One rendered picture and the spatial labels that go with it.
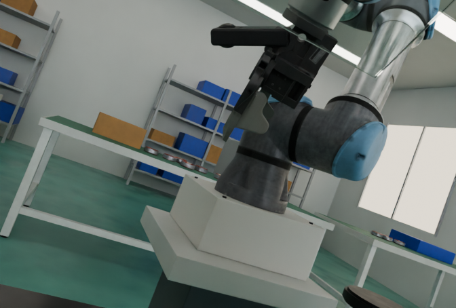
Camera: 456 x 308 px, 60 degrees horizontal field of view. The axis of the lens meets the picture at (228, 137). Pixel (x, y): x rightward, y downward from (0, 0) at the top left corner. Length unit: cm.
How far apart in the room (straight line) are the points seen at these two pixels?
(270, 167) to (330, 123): 14
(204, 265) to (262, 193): 19
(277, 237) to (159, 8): 638
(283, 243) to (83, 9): 633
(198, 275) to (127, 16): 637
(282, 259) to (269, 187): 14
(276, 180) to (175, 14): 633
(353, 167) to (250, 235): 22
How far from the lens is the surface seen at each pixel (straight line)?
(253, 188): 74
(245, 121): 58
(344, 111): 75
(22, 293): 33
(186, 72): 688
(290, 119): 75
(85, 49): 675
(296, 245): 78
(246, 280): 68
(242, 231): 72
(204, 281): 65
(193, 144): 634
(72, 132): 254
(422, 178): 682
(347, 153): 71
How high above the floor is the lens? 91
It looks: 3 degrees up
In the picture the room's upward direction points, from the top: 21 degrees clockwise
